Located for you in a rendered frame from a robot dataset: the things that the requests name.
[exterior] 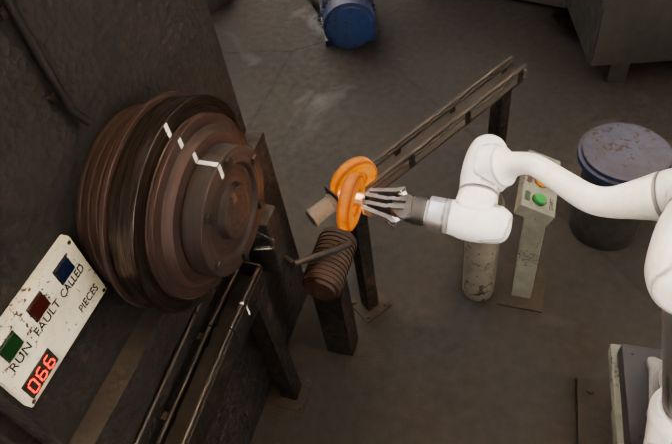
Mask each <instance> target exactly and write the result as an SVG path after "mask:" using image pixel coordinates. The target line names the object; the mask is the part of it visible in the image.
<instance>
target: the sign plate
mask: <svg viewBox="0 0 672 444"><path fill-rule="evenodd" d="M65 257H67V258H68V260H69V261H70V262H71V263H72V265H73V266H74V267H75V269H74V270H73V272H72V273H71V275H70V276H69V278H68V279H67V281H66V282H65V283H62V281H61V280H60V279H59V278H58V276H57V275H56V274H55V271H56V270H57V268H58V267H59V265H60V264H61V262H62V261H63V260H64V258H65ZM106 289H107V288H106V287H105V285H104V284H103V283H102V281H101V280H100V279H99V277H98V276H97V274H96V273H95V272H94V270H93V269H92V267H91V266H90V265H89V263H88V262H87V261H86V259H85V258H84V256H83V255H82V254H81V252H80V251H79V250H78V248H77V247H76V245H75V244H74V243H73V241H72V240H71V238H70V237H69V236H66V235H60V236H59V237H58V238H57V240H56V241H55V242H54V244H53V245H52V247H51V248H50V249H49V251H48V252H47V253H46V255H45V256H44V258H43V259H42V260H41V262H40V263H39V264H38V266H37V267H36V269H35V270H34V271H33V273H32V274H31V276H30V277H29V278H28V280H27V281H26V282H25V284H24V285H23V287H22V288H21V289H20V291H19V292H18V293H17V295H16V296H15V298H14V299H13V300H12V302H11V303H10V304H9V306H8V307H7V309H6V310H5V311H4V313H3V314H2V315H1V317H0V350H1V348H2V347H3V345H4V344H5V342H6V341H7V340H8V338H9V337H10V335H11V334H12V333H14V334H15V335H16V336H17V337H18V338H19V339H20V340H21V341H22V342H23V343H24V344H23V345H22V347H21V348H20V350H19V351H18V353H17V354H16V356H15V357H14V359H13V360H12V361H9V360H8V359H7V358H6V357H5V356H3V355H2V354H1V353H0V386H1V387H3V388H4V389H5V390H6V391H7V392H9V393H10V394H11V395H12V396H14V397H15V398H16V399H17V400H18V401H20V402H21V403H22V404H23V405H25V406H28V407H33V406H34V404H35V403H36V401H37V400H38V398H39V396H40V395H41V393H42V392H43V390H44V388H45V387H46V385H47V384H48V382H49V380H50V379H51V377H52V376H53V374H54V372H55V371H56V369H57V368H58V366H59V364H60V363H61V361H62V360H63V358H64V356H65V355H66V353H67V352H68V350H69V348H70V347H71V345H72V344H73V342H74V340H75V339H76V337H77V336H78V334H79V332H80V331H81V329H82V328H83V326H84V324H85V323H86V321H87V320H88V318H89V316H90V315H91V313H92V312H93V310H94V308H95V307H96V305H97V304H98V302H99V300H100V299H101V297H102V296H103V294H104V292H105V291H106ZM40 293H41V294H42V295H43V296H44V297H45V298H46V299H47V301H48V302H49V303H50V306H49V307H48V308H47V310H46V311H45V313H44V314H43V316H42V317H41V319H40V320H39V321H38V320H37V319H36V318H35V317H34V316H33V315H32V314H31V313H30V312H29V311H28V310H29V308H30V307H31V305H32V304H33V302H34V301H35V300H36V298H37V297H38V295H39V294H40ZM46 355H48V356H47V358H46V360H45V362H46V363H48V362H49V360H50V359H52V358H54V359H55V360H56V361H55V365H54V366H53V368H51V369H49V368H48V367H47V366H48V364H47V365H45V364H44V363H43V362H44V358H45V357H46ZM39 367H40V369H39V370H38V372H37V374H38V375H39V378H40V374H41V373H42V371H43V370H45V369H46V370H47V371H48V373H46V372H45V371H44V372H43V374H42V376H41V378H42V379H44V378H45V376H46V375H47V374H48V376H47V377H46V379H45V380H43V381H41V380H40V379H39V378H38V377H37V376H36V371H37V369H38V368H39ZM33 378H34V379H36V380H37V381H36V382H34V381H33V380H32V381H31V383H30V384H29V386H30V387H31V388H32V389H33V390H34V391H35V394H34V393H33V392H32V389H31V390H30V389H29V388H27V387H28V383H29V382H30V380H31V379H33ZM37 382H39V383H40V384H41V385H40V388H39V390H38V392H37V393H36V390H37V389H38V387H39V385H38V384H37Z"/></svg>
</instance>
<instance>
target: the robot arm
mask: <svg viewBox="0 0 672 444"><path fill-rule="evenodd" d="M520 175H530V176H532V177H534V178H535V179H537V180H538V181H539V182H541V183H542V184H543V185H545V186H546V187H548V188H549V189H550V190H552V191H553V192H555V193H556V194H557V195H559V196H560V197H561V198H563V199H564V200H566V201H567V202H568V203H570V204H571V205H573V206H574V207H576V208H578V209H580V210H582V211H584V212H586V213H589V214H592V215H595V216H600V217H606V218H617V219H639V220H652V221H658V222H657V224H656V226H655V229H654V231H653V234H652V237H651V240H650V244H649V247H648V251H647V255H646V260H645V265H644V276H645V282H646V286H647V289H648V291H649V294H650V296H651V297H652V299H653V300H654V302H655V303H656V304H657V305H658V306H659V307H660V308H662V360H660V359H658V358H656V357H649V358H648V359H647V360H646V366H647V368H648V374H649V406H648V409H647V411H646V416H647V422H646V428H645V437H644V441H643V444H672V168H670V169H666V170H662V171H658V172H654V173H652V174H649V175H646V176H643V177H641V178H638V179H635V180H632V181H629V182H626V183H623V184H619V185H615V186H610V187H602V186H597V185H594V184H591V183H589V182H587V181H585V180H583V179H582V178H580V177H578V176H576V175H575V174H573V173H571V172H569V171H568V170H566V169H564V168H563V167H561V166H559V165H557V164H556V163H554V162H552V161H550V160H549V159H547V158H545V157H543V156H540V155H538V154H534V153H529V152H511V151H510V150H509V149H508V148H507V146H506V144H505V142H504V141H503V140H502V139H501V138H500V137H498V136H496V135H492V134H486V135H482V136H480V137H478V138H476V139H475V140H474V141H473V142H472V144H471V145H470V147H469V149H468V151H467V153H466V156H465V159H464V162H463V166H462V170H461V175H460V187H459V192H458V195H457V197H456V200H453V199H449V198H448V199H447V198H442V197H436V196H432V197H431V198H430V200H429V199H428V198H426V197H421V196H415V197H413V196H411V195H409V194H407V192H406V187H405V186H402V187H398V188H369V190H368V192H366V193H361V192H357V194H356V197H355V200H354V206H356V207H361V208H362V211H363V214H364V215H366V216H369V217H371V218H373V219H376V220H378V221H381V222H383V223H386V224H387V225H389V226H390V227H391V228H395V225H396V224H398V223H399V222H409V223H410V224H413V225H418V226H423V225H424V224H425V229H426V230H430V231H435V232H440V233H443V234H444V233H445V234H449V235H452V236H454V237H456V238H458V239H461V240H465V241H469V242H476V243H486V244H498V243H502V242H504V241H505V240H506V239H507V238H508V236H509V234H510V231H511V227H512V218H513V216H512V214H511V213H510V212H509V211H508V210H507V209H506V208H504V207H503V206H499V205H498V197H499V193H500V192H502V191H503V190H504V189H505V188H506V187H508V186H510V185H512V184H513V183H514V182H515V180H516V178H517V176H520ZM385 213H386V214H385ZM390 215H391V216H392V217H391V216H390Z"/></svg>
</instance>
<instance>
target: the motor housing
mask: <svg viewBox="0 0 672 444"><path fill-rule="evenodd" d="M346 241H352V242H353V246H352V247H351V248H348V249H345V250H342V251H339V252H336V253H334V254H331V255H328V256H325V257H322V258H319V259H316V260H314V261H311V262H308V265H307V267H306V270H305V272H304V275H303V278H302V279H303V281H302V285H303V287H304V288H305V290H306V292H307V293H308V294H310V295H311V296H312V297H313V300H314V304H315V307H316V311H317V315H318V318H319V322H320V325H321V329H322V333H323V336H324V340H325V343H326V347H327V350H328V351H332V352H336V353H340V354H345V355H349V356H353V354H354V351H355V348H356V345H357V341H358V332H357V327H356V322H355V317H354V312H353V306H352V301H351V296H350V291H349V286H348V280H347V275H348V272H349V269H350V266H351V263H352V261H353V258H354V255H355V252H356V249H357V240H356V238H355V237H354V236H353V234H352V233H351V232H350V231H346V230H342V229H339V228H338V226H332V227H327V228H325V229H324V230H323V231H322V232H321V233H320V235H319V237H318V240H317V242H316V245H315V247H314V250H313V252H312V254H314V253H317V252H320V251H323V250H325V249H328V248H331V247H334V246H337V245H338V243H341V242H346Z"/></svg>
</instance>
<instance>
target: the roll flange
mask: <svg viewBox="0 0 672 444"><path fill-rule="evenodd" d="M176 96H183V97H191V96H194V95H192V94H190V93H187V92H181V91H170V92H165V93H162V94H160V95H158V96H156V97H154V98H152V99H151V100H150V101H148V102H147V103H146V104H136V105H133V106H130V107H127V108H125V109H124V110H122V111H120V112H119V113H118V114H116V115H115V116H114V117H113V118H112V119H111V120H110V121H109V122H108V123H107V124H106V125H105V126H104V128H103V129H102V130H101V132H100V133H99V135H98V136H97V138H96V139H95V141H94V143H93V145H92V147H91V149H90V151H89V153H88V156H87V158H86V161H85V164H84V167H83V170H82V173H81V177H80V182H79V187H78V193H77V203H76V223H77V232H78V238H79V242H80V246H81V249H82V252H83V254H84V257H85V259H86V261H87V262H88V263H89V265H90V266H91V267H92V269H93V270H94V272H95V273H96V274H97V275H98V276H99V277H100V278H102V279H103V280H105V281H107V282H110V283H111V284H112V286H113V287H114V289H115V290H116V291H117V293H118V294H119V295H120V296H121V297H122V298H123V299H124V300H125V301H127V302H128V303H130V304H132V305H134V306H138V307H142V308H154V307H153V306H151V305H150V304H146V303H142V302H140V301H137V300H136V299H134V298H133V297H131V296H130V295H129V294H128V293H127V292H126V291H125V290H124V288H123V287H122V286H121V284H120V282H119V281H118V279H117V277H116V274H115V272H114V269H113V266H112V263H111V259H110V255H109V249H108V242H107V208H108V199H109V193H110V188H111V183H112V179H113V175H114V172H115V168H116V165H117V162H118V160H119V157H120V154H121V152H122V150H123V147H124V145H125V143H126V141H127V139H128V138H129V136H130V134H131V132H132V131H133V129H134V128H135V126H136V125H137V123H138V122H139V121H140V120H141V118H142V117H143V116H144V115H145V114H146V113H147V112H148V111H149V110H150V109H151V108H152V107H154V106H155V105H156V104H158V103H159V102H161V101H163V100H165V99H168V98H171V97H176Z"/></svg>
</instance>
